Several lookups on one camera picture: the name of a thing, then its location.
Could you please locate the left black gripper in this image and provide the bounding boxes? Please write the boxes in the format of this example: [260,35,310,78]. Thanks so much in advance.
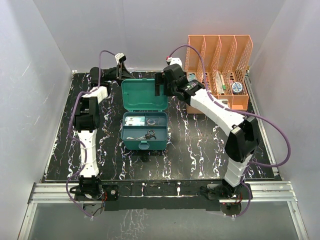
[103,63,139,88]

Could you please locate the black handled scissors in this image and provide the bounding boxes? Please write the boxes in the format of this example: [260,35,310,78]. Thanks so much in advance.
[126,129,157,140]

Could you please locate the orange file organizer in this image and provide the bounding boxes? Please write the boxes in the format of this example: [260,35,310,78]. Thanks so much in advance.
[184,35,253,111]

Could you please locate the white blue bandage box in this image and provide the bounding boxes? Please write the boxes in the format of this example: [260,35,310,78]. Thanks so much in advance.
[124,116,146,126]

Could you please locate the green medicine kit box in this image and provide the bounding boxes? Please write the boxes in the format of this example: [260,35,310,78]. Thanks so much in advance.
[121,79,169,151]

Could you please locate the teal white small box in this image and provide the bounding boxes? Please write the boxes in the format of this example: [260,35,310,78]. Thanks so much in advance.
[220,99,230,108]

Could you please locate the round blue white tin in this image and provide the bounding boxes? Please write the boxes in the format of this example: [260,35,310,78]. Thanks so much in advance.
[231,81,244,95]

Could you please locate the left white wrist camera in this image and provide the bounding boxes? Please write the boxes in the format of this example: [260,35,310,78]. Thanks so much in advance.
[114,52,127,65]

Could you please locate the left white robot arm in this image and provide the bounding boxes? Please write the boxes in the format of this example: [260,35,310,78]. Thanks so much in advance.
[68,63,133,200]

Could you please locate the clear bag with rubber bands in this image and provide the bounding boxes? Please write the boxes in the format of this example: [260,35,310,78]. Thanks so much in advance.
[146,118,159,126]

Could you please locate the white tube in organizer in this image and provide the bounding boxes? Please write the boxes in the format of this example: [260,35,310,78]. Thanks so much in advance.
[215,71,226,95]

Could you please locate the blue divided tray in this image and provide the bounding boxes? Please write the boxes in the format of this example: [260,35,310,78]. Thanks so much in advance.
[121,111,168,141]

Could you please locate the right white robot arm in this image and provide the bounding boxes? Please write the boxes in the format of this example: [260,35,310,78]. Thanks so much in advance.
[154,63,260,199]

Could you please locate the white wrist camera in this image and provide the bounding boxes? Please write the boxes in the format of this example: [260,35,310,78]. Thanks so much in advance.
[114,52,127,65]
[166,56,183,67]

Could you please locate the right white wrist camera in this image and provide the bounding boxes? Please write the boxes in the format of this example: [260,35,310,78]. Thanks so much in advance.
[166,56,183,67]

